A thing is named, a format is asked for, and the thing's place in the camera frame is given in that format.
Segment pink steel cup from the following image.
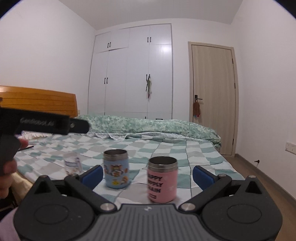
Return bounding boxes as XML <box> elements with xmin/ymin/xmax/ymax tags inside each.
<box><xmin>147</xmin><ymin>156</ymin><xmax>178</xmax><ymax>203</ymax></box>

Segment clear glass cup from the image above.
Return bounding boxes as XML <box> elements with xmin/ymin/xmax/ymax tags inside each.
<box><xmin>63</xmin><ymin>152</ymin><xmax>83</xmax><ymax>175</ymax></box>

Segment blue cartoon steel cup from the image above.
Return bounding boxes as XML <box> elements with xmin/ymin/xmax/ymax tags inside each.
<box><xmin>103</xmin><ymin>149</ymin><xmax>130</xmax><ymax>189</ymax></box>

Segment left hand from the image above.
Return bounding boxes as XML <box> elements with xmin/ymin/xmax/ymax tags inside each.
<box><xmin>1</xmin><ymin>136</ymin><xmax>28</xmax><ymax>199</ymax></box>

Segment wooden headboard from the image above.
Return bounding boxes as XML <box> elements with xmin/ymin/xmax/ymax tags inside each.
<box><xmin>1</xmin><ymin>86</ymin><xmax>78</xmax><ymax>118</ymax></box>

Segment checkered green bed sheet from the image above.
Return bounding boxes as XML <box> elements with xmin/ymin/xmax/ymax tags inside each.
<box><xmin>15</xmin><ymin>134</ymin><xmax>243</xmax><ymax>206</ymax></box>

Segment green floral duvet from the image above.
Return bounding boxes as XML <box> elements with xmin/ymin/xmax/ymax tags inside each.
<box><xmin>77</xmin><ymin>114</ymin><xmax>221</xmax><ymax>149</ymax></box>

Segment white wardrobe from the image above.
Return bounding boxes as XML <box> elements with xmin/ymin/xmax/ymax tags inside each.
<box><xmin>88</xmin><ymin>24</ymin><xmax>173</xmax><ymax>120</ymax></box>

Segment green hanging ornament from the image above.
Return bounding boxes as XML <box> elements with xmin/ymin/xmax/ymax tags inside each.
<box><xmin>145</xmin><ymin>74</ymin><xmax>152</xmax><ymax>100</ymax></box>

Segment beige wooden door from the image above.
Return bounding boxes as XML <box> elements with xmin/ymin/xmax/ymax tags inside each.
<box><xmin>188</xmin><ymin>42</ymin><xmax>239</xmax><ymax>156</ymax></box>

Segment brown plush on handle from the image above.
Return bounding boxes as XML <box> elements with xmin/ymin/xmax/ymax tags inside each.
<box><xmin>193</xmin><ymin>101</ymin><xmax>201</xmax><ymax>118</ymax></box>

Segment black door handle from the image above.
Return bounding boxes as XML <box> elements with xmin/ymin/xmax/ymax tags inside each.
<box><xmin>194</xmin><ymin>94</ymin><xmax>203</xmax><ymax>102</ymax></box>

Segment white wall socket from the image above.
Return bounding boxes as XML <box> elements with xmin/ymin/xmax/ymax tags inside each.
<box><xmin>285</xmin><ymin>142</ymin><xmax>296</xmax><ymax>155</ymax></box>

